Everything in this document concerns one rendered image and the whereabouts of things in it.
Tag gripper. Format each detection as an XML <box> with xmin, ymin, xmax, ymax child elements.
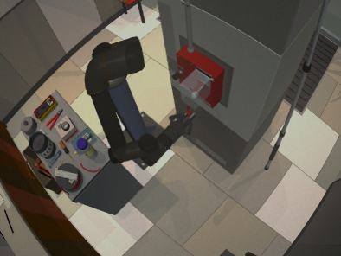
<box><xmin>168</xmin><ymin>112</ymin><xmax>196</xmax><ymax>139</ymax></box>

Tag clear guard cover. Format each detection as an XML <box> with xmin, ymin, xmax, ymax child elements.
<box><xmin>179</xmin><ymin>67</ymin><xmax>215</xmax><ymax>106</ymax></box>

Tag red pull station body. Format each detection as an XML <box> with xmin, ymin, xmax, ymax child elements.
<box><xmin>176</xmin><ymin>45</ymin><xmax>226</xmax><ymax>109</ymax></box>

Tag grey conduit pipe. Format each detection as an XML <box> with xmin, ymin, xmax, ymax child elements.
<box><xmin>183</xmin><ymin>0</ymin><xmax>195</xmax><ymax>54</ymax></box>

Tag blue square pad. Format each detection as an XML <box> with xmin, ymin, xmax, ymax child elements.
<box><xmin>70</xmin><ymin>134</ymin><xmax>98</xmax><ymax>157</ymax></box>

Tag grey tool table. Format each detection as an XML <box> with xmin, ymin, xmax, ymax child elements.
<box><xmin>16</xmin><ymin>89</ymin><xmax>144</xmax><ymax>216</ymax></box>

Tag white box with dial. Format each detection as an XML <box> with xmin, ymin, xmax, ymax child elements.
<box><xmin>54</xmin><ymin>115</ymin><xmax>79</xmax><ymax>143</ymax></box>

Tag black legged table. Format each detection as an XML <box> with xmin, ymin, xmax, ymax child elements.
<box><xmin>117</xmin><ymin>0</ymin><xmax>146</xmax><ymax>24</ymax></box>

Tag orange screwdriver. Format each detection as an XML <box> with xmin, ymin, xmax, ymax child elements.
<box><xmin>58</xmin><ymin>139</ymin><xmax>75</xmax><ymax>163</ymax></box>

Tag grey telescopic pole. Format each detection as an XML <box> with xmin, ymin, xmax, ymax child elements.
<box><xmin>264</xmin><ymin>0</ymin><xmax>331</xmax><ymax>171</ymax></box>

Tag dark round disc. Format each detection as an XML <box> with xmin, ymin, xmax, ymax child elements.
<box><xmin>54</xmin><ymin>163</ymin><xmax>84</xmax><ymax>193</ymax></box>

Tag red pliers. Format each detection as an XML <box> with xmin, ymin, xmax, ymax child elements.
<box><xmin>45</xmin><ymin>108</ymin><xmax>64</xmax><ymax>131</ymax></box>

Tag white paper strip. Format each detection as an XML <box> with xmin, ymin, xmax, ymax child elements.
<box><xmin>54</xmin><ymin>168</ymin><xmax>80</xmax><ymax>182</ymax></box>

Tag blue grey bar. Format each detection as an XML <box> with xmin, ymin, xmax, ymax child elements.
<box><xmin>47</xmin><ymin>150</ymin><xmax>62</xmax><ymax>169</ymax></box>

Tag red yellow multimeter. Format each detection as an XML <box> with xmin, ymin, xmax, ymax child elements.
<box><xmin>33</xmin><ymin>94</ymin><xmax>59</xmax><ymax>122</ymax></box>

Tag dark floor grate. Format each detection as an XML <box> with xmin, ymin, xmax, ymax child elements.
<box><xmin>283</xmin><ymin>30</ymin><xmax>339</xmax><ymax>114</ymax></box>

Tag dark round detector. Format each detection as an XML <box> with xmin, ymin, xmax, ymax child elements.
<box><xmin>28</xmin><ymin>131</ymin><xmax>57</xmax><ymax>160</ymax></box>

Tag grey round detector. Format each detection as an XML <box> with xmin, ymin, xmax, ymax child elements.
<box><xmin>20</xmin><ymin>116</ymin><xmax>39</xmax><ymax>137</ymax></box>

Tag brown wooden cabinet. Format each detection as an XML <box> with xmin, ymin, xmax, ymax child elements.
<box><xmin>0</xmin><ymin>120</ymin><xmax>100</xmax><ymax>256</ymax></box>

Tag grey pull handle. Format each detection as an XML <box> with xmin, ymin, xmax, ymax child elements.
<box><xmin>190</xmin><ymin>82</ymin><xmax>209</xmax><ymax>99</ymax></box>

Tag red cable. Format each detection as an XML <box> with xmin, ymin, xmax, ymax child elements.
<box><xmin>79</xmin><ymin>162</ymin><xmax>102</xmax><ymax>174</ymax></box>

